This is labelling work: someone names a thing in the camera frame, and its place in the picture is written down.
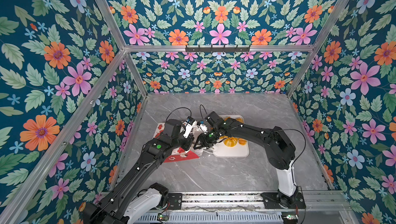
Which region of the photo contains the black hook rail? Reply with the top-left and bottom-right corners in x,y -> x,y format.
185,45 -> 251,54

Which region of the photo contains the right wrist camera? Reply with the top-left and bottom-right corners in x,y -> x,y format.
199,123 -> 209,134

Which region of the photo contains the white rectangular tray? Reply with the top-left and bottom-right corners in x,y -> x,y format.
211,114 -> 250,158

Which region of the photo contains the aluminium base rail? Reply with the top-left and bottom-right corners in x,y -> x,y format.
180,190 -> 352,212

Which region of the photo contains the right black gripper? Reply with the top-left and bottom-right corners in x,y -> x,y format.
192,128 -> 220,149

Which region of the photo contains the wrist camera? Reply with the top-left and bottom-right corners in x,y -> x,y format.
199,123 -> 209,134
183,116 -> 197,138

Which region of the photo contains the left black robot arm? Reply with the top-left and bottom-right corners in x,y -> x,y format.
82,116 -> 197,224

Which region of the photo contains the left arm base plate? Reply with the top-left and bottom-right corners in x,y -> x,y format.
149,193 -> 183,211

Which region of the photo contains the round bundt fake bread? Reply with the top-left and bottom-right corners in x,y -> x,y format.
222,136 -> 238,147

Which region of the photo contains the long fake bread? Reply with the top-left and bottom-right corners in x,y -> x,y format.
236,118 -> 247,146

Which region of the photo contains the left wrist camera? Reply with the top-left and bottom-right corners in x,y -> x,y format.
183,116 -> 197,138

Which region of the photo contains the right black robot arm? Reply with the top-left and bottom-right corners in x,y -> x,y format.
194,111 -> 298,206

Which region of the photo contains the red white paper bag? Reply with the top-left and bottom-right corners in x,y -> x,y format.
164,126 -> 204,163

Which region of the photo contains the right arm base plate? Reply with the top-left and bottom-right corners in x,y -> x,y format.
260,190 -> 306,209

